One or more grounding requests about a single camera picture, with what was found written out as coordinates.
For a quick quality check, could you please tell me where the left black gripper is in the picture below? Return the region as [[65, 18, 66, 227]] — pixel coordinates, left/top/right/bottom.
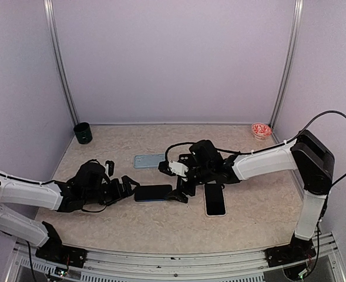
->
[[83, 175, 140, 206]]

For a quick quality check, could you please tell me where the blue-edged phone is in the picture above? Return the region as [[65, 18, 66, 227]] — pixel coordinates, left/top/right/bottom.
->
[[134, 184, 172, 202]]

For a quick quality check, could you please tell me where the light blue phone case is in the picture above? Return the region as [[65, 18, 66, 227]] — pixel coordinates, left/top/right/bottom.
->
[[133, 154, 165, 169]]

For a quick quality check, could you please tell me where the pink phone case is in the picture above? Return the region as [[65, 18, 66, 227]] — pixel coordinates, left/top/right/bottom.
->
[[203, 182, 227, 217]]

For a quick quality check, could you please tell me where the purple phone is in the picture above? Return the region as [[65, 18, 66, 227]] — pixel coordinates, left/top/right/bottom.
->
[[205, 183, 226, 216]]

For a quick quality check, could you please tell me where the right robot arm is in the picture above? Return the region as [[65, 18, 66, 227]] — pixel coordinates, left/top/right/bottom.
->
[[158, 129, 335, 261]]

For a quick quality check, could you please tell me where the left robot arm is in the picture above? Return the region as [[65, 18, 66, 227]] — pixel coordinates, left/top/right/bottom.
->
[[0, 159, 140, 261]]

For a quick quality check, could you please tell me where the black phone case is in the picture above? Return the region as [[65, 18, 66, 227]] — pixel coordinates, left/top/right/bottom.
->
[[178, 153, 196, 169]]

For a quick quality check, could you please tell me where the dark green cup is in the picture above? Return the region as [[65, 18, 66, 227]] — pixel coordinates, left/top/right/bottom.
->
[[73, 122, 93, 145]]

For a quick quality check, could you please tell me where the red patterned bowl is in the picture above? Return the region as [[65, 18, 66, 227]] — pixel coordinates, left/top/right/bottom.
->
[[251, 123, 272, 140]]

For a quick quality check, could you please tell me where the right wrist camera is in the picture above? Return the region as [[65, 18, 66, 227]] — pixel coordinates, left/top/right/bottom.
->
[[158, 160, 189, 181]]

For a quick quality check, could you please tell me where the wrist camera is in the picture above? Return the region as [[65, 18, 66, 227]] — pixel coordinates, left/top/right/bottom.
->
[[158, 160, 189, 181], [105, 160, 115, 177]]

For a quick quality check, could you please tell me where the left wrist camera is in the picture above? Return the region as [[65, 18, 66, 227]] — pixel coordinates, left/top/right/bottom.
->
[[105, 160, 115, 177]]

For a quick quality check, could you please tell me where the aluminium front rail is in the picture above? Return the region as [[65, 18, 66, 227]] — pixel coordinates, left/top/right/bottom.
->
[[3, 233, 346, 281]]

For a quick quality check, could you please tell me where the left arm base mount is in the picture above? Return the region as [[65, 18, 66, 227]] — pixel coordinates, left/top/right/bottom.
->
[[35, 221, 88, 268]]

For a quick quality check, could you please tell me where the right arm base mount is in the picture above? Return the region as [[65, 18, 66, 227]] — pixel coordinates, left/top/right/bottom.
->
[[264, 234, 317, 267]]

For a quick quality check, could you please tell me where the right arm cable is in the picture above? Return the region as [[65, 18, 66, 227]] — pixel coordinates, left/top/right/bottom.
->
[[164, 110, 346, 189]]

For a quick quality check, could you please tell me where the left aluminium post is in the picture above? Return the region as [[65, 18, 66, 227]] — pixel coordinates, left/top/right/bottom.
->
[[43, 0, 79, 126]]

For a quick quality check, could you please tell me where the aluminium post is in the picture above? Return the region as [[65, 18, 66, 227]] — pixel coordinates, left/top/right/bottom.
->
[[269, 0, 304, 129], [43, 0, 79, 126]]

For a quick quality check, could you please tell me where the right aluminium post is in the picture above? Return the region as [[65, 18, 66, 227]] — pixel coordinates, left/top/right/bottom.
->
[[269, 0, 304, 129]]

